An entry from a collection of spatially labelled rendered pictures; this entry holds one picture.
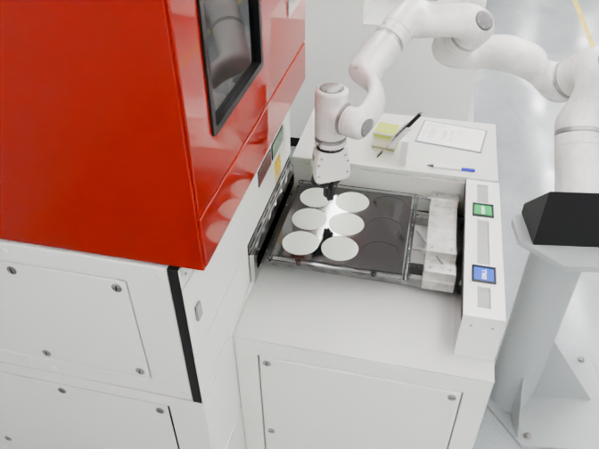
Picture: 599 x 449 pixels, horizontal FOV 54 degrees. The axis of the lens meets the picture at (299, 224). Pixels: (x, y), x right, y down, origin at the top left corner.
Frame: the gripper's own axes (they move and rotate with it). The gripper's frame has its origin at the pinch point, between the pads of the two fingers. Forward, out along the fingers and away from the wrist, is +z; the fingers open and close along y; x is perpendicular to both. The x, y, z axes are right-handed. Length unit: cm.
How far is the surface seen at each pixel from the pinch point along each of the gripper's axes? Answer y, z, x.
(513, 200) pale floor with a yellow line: 144, 98, 88
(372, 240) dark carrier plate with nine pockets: 7.1, 7.9, -14.9
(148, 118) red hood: -47, -54, -45
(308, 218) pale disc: -6.0, 8.0, 0.1
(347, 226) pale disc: 3.0, 8.0, -6.9
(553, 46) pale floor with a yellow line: 303, 99, 263
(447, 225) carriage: 31.4, 10.0, -13.6
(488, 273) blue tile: 25.0, 1.5, -42.0
